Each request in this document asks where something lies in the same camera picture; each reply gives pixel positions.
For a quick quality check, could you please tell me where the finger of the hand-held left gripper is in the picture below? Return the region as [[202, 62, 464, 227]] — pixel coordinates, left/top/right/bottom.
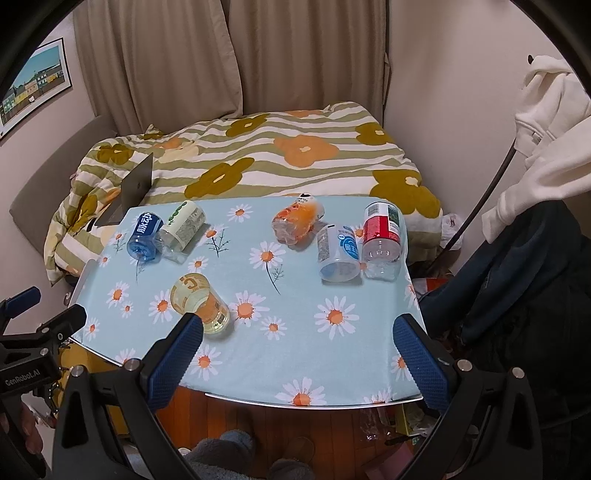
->
[[0, 304, 88, 352], [0, 286, 42, 326]]

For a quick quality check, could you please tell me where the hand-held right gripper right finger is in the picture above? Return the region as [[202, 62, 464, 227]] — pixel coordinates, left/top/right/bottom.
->
[[392, 313, 544, 480]]

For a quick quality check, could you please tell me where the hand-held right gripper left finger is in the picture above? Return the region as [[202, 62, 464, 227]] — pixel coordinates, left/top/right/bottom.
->
[[51, 315, 204, 480]]

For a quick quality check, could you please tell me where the yellow label clear cup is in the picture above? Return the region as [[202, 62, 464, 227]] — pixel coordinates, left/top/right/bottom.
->
[[170, 272, 230, 336]]

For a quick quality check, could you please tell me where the white green label clear cup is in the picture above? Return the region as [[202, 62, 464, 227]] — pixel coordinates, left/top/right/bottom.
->
[[157, 200, 207, 264]]

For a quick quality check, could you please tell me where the red label clear cup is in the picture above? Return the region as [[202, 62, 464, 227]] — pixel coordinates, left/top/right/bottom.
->
[[361, 201, 402, 281]]

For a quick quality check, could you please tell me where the white blue label clear cup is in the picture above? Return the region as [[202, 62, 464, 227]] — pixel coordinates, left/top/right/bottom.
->
[[317, 223, 362, 282]]

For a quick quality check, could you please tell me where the orange label clear cup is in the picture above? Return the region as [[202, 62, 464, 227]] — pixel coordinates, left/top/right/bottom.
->
[[271, 193, 326, 248]]

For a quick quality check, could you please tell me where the person's left hand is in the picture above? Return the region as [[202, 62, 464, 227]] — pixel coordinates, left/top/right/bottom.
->
[[0, 402, 48, 462]]

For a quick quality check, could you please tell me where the clear plastic wrapper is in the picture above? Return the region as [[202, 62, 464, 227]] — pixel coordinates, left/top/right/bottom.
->
[[359, 406, 399, 445]]

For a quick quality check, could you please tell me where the yellow stool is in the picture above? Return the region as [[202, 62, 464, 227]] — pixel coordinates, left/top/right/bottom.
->
[[59, 345, 140, 435]]

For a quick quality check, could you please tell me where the grey fuzzy pant leg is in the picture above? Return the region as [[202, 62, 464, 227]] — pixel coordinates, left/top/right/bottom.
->
[[268, 457, 315, 480], [182, 430, 257, 480]]

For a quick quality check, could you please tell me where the grey padded headboard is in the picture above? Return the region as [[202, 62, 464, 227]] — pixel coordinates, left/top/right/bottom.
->
[[9, 114, 122, 278]]

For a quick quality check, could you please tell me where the pink box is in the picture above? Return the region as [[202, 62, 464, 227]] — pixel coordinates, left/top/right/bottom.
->
[[364, 455, 417, 480]]

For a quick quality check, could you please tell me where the light blue daisy tablecloth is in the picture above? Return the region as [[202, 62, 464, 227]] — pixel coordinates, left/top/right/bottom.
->
[[69, 196, 428, 409]]

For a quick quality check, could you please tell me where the dark blue jacket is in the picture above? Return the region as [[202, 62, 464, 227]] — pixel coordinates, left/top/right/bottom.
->
[[419, 198, 591, 418]]

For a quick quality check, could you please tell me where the white plastic bag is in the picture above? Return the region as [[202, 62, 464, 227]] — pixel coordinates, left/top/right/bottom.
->
[[441, 213, 463, 251]]

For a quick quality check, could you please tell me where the brown slipper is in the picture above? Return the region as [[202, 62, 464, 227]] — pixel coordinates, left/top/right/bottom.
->
[[277, 436, 320, 463]]

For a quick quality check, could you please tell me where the grey laptop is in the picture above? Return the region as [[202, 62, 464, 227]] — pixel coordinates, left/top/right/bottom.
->
[[95, 152, 154, 227]]

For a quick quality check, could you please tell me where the black curved pole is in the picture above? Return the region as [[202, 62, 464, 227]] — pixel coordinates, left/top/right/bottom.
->
[[425, 147, 516, 274]]

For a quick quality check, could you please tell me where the striped floral blanket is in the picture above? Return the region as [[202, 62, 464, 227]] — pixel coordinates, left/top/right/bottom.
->
[[44, 102, 445, 288]]

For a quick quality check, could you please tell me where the white hoodie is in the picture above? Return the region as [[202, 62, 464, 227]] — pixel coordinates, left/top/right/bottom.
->
[[482, 55, 591, 244]]

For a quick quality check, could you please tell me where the beige curtain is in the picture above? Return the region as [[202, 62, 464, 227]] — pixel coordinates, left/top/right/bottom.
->
[[228, 0, 389, 126], [74, 0, 244, 136]]

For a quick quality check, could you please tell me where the framed wall poster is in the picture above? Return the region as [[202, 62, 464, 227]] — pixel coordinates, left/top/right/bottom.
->
[[0, 37, 74, 140]]

